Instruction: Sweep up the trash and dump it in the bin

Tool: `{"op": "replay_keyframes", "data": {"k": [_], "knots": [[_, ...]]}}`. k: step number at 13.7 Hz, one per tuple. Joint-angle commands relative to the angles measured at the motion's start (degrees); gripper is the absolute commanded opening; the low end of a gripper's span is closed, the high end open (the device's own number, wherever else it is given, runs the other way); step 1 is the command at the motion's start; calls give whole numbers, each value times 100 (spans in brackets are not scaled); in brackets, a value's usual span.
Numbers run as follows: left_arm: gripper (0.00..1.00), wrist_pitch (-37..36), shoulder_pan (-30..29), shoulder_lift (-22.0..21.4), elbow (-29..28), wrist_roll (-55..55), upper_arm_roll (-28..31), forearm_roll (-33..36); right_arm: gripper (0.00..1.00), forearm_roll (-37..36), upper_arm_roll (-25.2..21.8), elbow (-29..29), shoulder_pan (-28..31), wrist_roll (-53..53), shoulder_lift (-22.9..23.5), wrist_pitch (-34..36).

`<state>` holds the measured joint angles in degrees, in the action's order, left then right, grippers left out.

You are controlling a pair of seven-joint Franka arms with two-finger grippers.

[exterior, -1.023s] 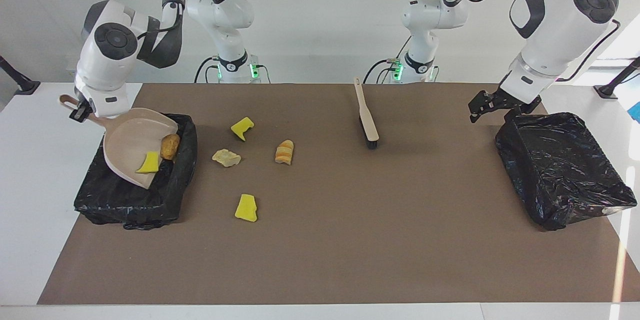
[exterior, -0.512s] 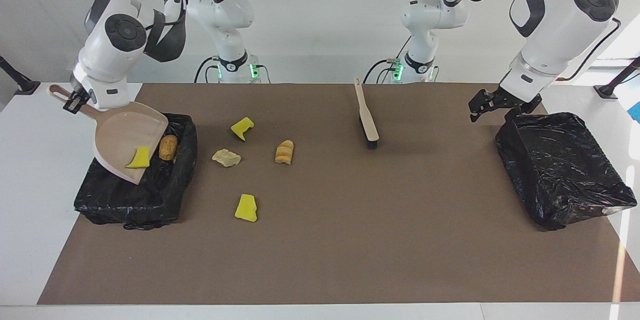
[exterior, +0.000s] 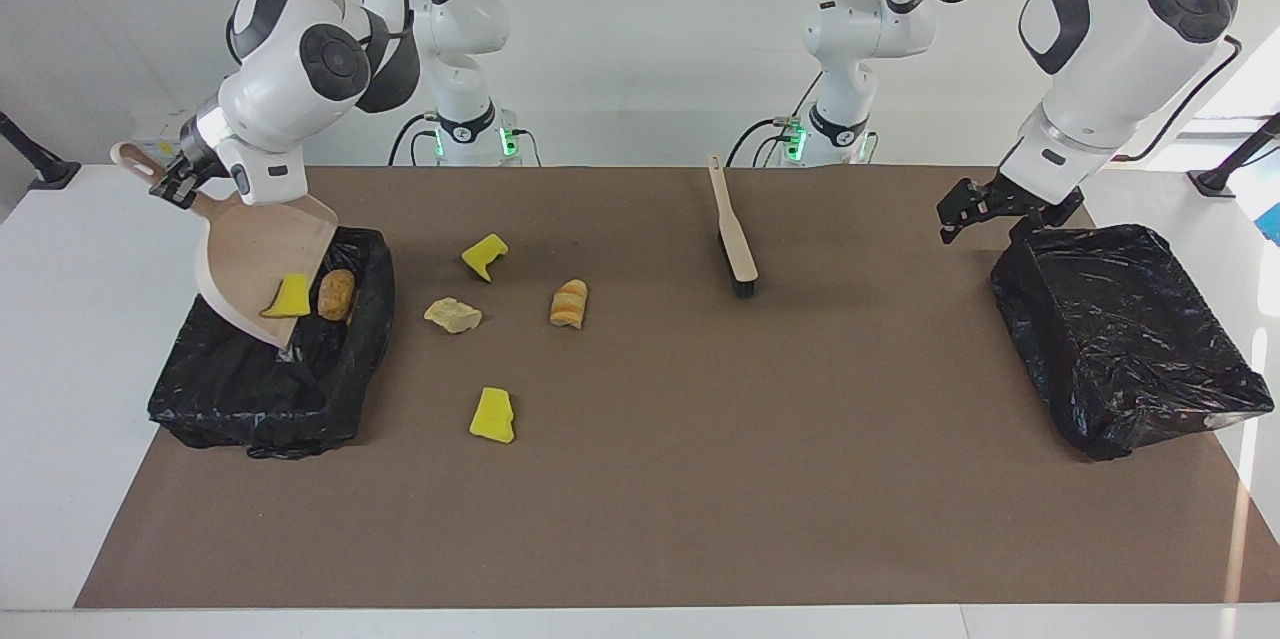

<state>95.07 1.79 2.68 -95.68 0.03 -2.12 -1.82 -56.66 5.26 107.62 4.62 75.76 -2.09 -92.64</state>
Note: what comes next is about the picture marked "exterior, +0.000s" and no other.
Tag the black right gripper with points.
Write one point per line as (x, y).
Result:
(190, 171)

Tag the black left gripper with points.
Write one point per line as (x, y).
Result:
(1030, 201)

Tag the beige plastic dustpan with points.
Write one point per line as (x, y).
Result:
(250, 259)

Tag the small yellow sponge wedge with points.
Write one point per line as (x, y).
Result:
(290, 297)

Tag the brown toy bread roll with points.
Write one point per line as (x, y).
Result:
(337, 294)

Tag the beige hand brush black bristles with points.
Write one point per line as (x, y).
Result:
(735, 239)

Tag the notched yellow sponge piece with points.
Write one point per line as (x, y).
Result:
(483, 254)

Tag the striped orange toy bread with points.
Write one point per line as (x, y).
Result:
(568, 304)

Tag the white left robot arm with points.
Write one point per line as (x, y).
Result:
(1110, 39)

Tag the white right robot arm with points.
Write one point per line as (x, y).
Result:
(290, 49)

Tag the black bag lined bin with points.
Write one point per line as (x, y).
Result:
(1120, 339)
(250, 399)

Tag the white boxes with yellow labels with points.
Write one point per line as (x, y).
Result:
(150, 134)

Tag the blue object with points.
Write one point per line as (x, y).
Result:
(1273, 224)

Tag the pale flaky pastry piece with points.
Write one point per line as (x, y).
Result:
(452, 316)

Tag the brown table mat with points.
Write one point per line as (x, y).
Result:
(900, 519)

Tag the yellow sponge block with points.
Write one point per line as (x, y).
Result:
(492, 417)

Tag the black camera stand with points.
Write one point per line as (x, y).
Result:
(50, 174)
(1215, 182)

